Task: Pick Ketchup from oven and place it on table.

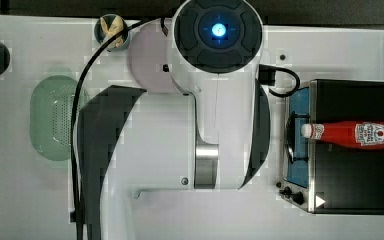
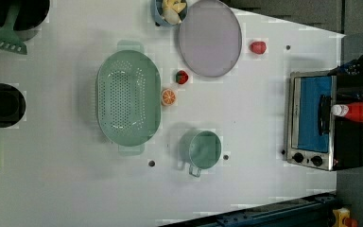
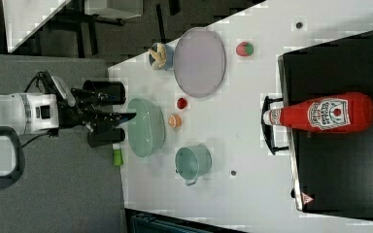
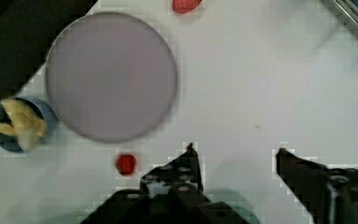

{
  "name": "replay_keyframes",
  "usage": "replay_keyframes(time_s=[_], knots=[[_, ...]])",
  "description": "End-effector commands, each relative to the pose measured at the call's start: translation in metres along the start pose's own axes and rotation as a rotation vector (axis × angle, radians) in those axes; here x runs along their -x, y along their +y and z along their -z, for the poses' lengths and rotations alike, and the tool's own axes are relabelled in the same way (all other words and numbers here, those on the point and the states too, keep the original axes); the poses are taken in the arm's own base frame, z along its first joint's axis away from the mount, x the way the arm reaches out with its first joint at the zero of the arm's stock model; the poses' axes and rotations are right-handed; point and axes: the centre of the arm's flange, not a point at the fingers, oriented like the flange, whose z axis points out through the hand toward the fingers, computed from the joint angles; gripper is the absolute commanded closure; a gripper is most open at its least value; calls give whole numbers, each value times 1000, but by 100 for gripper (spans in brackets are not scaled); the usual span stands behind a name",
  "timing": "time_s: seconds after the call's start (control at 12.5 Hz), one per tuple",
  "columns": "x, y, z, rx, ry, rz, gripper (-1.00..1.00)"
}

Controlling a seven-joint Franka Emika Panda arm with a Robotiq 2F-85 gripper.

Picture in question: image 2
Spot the red ketchup bottle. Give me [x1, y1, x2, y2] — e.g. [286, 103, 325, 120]
[331, 102, 363, 123]

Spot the silver toaster oven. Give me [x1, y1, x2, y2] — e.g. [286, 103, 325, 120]
[285, 71, 363, 171]

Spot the yellow red clamp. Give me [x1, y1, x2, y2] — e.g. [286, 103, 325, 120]
[333, 208, 358, 227]

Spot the lilac round plate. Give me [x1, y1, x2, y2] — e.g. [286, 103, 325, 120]
[179, 0, 242, 78]

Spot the red toy strawberry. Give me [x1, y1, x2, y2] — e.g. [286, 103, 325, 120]
[176, 70, 189, 85]

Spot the orange slice toy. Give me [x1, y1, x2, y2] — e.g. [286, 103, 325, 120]
[161, 89, 177, 106]

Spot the blue bowl with banana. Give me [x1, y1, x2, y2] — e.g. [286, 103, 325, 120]
[151, 0, 188, 26]

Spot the green oval colander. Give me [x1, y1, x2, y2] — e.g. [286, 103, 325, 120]
[95, 40, 161, 156]

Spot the steel pot top left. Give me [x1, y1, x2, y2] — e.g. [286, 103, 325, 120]
[0, 0, 51, 41]

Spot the green slotted spatula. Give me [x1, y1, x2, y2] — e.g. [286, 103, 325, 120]
[0, 0, 27, 55]

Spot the black round container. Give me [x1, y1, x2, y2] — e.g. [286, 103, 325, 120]
[0, 83, 26, 128]

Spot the blue metal frame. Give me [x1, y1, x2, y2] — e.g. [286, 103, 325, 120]
[161, 193, 342, 227]

